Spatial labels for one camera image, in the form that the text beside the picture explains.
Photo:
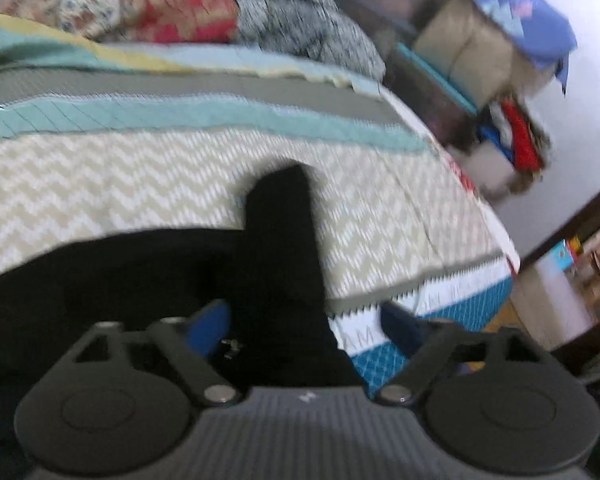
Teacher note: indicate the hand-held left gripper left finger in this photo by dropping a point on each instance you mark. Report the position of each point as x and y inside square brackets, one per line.
[209, 331]

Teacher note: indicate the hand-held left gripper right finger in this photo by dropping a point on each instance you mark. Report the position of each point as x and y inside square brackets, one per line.
[402, 327]

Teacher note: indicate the black pants with zipper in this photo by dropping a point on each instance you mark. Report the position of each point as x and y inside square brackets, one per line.
[280, 260]

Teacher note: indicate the zigzag patterned bed sheet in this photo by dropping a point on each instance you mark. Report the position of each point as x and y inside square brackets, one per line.
[130, 185]

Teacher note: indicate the colourful small box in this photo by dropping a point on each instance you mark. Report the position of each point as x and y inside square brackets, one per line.
[565, 254]

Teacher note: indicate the pile of colourful clothes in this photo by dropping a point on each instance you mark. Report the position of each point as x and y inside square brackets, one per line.
[517, 135]

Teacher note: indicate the clear storage bin teal lid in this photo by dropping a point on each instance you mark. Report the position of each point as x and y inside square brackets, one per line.
[420, 90]

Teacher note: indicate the beige cushion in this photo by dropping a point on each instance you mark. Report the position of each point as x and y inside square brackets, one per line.
[470, 50]

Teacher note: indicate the floral patchwork quilt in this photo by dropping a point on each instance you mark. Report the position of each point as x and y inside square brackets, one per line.
[180, 5]

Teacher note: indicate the blue patterned cloth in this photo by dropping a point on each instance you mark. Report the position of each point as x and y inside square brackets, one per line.
[520, 10]

